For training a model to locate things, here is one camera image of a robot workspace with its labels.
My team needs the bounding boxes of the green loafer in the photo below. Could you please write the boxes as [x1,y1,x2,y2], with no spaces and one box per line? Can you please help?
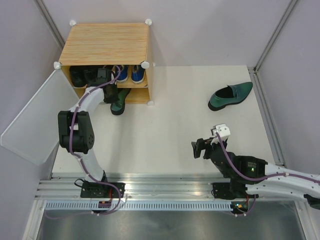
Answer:
[110,88,131,116]
[208,82,253,112]

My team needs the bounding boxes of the black patent shoe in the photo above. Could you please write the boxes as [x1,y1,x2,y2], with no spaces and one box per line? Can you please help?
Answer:
[83,65,114,87]
[69,65,87,88]

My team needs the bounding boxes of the blue sneaker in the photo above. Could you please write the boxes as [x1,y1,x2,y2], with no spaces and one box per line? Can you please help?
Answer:
[131,65,145,84]
[112,65,129,83]

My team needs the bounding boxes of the green loafer front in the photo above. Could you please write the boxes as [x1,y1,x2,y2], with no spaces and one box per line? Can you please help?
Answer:
[208,82,253,112]

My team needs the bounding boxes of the white translucent cabinet door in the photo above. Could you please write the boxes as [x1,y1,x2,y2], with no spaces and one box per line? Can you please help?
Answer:
[0,70,79,166]

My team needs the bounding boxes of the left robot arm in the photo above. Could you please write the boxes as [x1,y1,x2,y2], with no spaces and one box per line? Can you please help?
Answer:
[57,66,123,199]

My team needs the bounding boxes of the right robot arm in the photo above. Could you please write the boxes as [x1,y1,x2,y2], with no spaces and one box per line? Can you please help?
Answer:
[191,137,320,210]

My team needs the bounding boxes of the wooden two-shelf shoe cabinet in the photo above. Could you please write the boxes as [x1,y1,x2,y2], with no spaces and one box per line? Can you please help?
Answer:
[53,19,154,105]

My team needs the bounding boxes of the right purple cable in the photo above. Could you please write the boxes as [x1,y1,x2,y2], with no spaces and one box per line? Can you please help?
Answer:
[216,132,320,218]

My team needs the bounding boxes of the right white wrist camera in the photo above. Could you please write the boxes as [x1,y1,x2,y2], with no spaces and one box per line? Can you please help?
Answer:
[210,123,231,145]

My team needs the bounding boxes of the aluminium mounting rail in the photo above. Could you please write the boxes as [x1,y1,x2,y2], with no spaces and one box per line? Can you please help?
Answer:
[35,172,230,201]

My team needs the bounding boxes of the left aluminium frame post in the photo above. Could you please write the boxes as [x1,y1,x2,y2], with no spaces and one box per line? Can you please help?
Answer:
[34,0,65,49]

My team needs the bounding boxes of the aluminium frame post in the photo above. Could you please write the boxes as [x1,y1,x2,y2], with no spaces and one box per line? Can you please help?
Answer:
[34,0,65,49]
[252,0,300,74]

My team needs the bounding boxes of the white slotted cable duct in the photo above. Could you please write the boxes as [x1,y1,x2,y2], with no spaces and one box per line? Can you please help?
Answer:
[45,200,232,211]

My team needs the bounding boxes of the right aluminium frame post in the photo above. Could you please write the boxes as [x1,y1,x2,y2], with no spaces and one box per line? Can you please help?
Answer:
[252,0,300,74]

